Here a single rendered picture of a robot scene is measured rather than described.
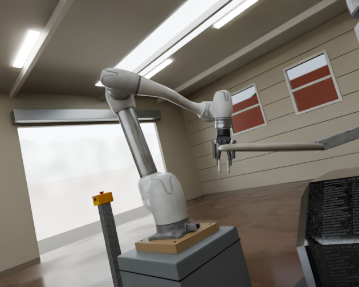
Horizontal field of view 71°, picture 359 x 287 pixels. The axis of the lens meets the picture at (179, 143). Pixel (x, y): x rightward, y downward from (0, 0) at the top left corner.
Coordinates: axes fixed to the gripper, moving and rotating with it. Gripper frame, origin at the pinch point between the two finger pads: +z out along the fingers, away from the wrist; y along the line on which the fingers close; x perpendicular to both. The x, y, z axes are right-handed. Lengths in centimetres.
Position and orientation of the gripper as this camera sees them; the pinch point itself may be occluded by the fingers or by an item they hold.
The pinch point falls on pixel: (224, 166)
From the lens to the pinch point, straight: 138.4
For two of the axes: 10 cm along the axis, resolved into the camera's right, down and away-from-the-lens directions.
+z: 0.1, 10.0, -0.5
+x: 5.1, 0.3, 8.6
